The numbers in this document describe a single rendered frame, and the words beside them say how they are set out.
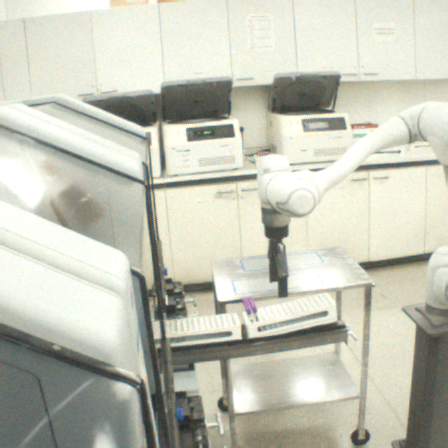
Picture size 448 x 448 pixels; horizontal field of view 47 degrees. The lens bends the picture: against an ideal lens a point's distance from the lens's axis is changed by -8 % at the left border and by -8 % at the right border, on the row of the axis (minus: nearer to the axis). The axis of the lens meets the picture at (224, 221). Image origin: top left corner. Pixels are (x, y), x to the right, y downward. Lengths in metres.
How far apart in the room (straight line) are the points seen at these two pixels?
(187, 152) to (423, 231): 2.01
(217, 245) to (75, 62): 1.75
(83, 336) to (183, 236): 3.61
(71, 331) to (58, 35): 3.86
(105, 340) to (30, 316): 0.07
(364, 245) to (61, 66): 2.72
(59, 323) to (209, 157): 3.54
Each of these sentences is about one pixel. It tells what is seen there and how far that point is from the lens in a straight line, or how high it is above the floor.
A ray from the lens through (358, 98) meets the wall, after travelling 4.86.
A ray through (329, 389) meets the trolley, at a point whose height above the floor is 0.28.
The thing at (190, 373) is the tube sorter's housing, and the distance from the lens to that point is 1.77.
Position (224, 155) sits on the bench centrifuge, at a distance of 3.98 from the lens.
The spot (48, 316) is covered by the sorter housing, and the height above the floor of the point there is 1.46.
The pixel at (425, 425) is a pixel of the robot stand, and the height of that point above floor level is 0.24.
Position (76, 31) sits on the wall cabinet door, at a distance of 4.24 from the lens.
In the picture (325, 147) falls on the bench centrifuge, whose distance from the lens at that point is 4.13.
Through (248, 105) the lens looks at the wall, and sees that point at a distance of 4.60.
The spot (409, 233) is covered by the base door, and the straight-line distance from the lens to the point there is 4.55.
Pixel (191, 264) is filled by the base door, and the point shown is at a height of 0.24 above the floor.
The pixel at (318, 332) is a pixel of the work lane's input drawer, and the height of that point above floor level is 0.80.
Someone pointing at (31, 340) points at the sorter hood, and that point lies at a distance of 0.47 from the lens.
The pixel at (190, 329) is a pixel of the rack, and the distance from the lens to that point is 1.76.
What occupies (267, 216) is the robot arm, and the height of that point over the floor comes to 1.20.
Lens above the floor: 1.65
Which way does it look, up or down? 16 degrees down
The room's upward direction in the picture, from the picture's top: 4 degrees counter-clockwise
